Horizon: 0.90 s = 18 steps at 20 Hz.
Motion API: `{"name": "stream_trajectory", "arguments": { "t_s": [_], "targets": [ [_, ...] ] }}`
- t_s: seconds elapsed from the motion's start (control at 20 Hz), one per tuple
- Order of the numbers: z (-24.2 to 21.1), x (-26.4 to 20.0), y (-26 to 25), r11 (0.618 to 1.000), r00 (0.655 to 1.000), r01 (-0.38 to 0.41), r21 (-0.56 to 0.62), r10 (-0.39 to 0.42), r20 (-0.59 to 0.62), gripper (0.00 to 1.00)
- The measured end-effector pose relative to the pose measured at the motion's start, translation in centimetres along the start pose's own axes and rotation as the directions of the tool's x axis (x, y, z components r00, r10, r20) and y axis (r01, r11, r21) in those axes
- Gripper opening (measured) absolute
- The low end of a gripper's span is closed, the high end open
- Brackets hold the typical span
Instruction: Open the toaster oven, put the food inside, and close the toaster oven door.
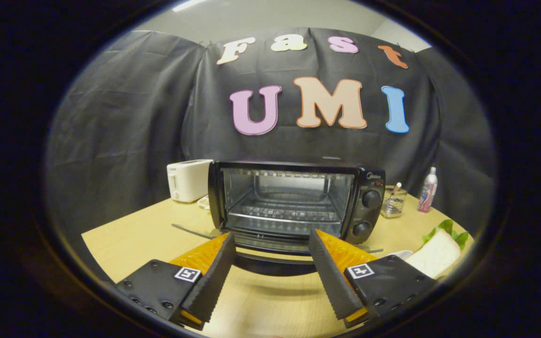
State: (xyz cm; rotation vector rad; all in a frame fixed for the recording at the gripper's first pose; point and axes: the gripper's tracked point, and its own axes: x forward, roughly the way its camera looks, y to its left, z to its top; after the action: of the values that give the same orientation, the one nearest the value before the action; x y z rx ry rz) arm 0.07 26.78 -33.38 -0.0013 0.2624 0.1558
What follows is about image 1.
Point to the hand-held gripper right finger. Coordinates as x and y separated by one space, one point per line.
329 277

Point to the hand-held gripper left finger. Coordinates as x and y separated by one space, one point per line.
214 277

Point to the black toaster oven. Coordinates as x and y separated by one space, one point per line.
370 199

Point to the lettuce sandwich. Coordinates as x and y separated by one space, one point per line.
437 253

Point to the white bread toaster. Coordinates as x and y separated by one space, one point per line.
188 180

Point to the white plastic tray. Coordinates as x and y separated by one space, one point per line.
401 255

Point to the small stick in basket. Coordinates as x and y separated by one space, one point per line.
397 187

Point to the white and pink bottle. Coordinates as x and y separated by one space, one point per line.
428 190

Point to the black backdrop cloth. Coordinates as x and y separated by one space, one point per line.
125 117

